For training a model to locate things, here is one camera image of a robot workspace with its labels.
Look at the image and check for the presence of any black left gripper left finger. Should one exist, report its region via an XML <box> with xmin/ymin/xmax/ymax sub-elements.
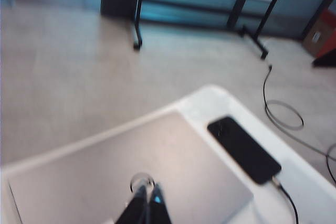
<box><xmin>115</xmin><ymin>185</ymin><xmax>148</xmax><ymax>224</ymax></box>

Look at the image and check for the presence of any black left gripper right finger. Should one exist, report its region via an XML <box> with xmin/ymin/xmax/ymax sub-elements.
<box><xmin>149</xmin><ymin>182</ymin><xmax>174</xmax><ymax>224</ymax></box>

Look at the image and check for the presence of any black charging cable white plug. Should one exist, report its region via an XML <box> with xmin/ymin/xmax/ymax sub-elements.
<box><xmin>270</xmin><ymin>175</ymin><xmax>300</xmax><ymax>224</ymax></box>

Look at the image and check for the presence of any silver Dell laptop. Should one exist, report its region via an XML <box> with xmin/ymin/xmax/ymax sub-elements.
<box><xmin>7</xmin><ymin>111</ymin><xmax>255</xmax><ymax>224</ymax></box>

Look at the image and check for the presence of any brown cardboard box white label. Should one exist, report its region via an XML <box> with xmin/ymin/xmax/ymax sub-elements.
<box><xmin>302</xmin><ymin>8</ymin><xmax>336</xmax><ymax>58</ymax></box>

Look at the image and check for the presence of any grey cable on floor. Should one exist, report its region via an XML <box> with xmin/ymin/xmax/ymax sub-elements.
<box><xmin>263</xmin><ymin>63</ymin><xmax>336</xmax><ymax>180</ymax></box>

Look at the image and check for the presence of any black metal stand frame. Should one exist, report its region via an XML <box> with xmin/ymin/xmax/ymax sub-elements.
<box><xmin>132</xmin><ymin>0</ymin><xmax>292</xmax><ymax>60</ymax></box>

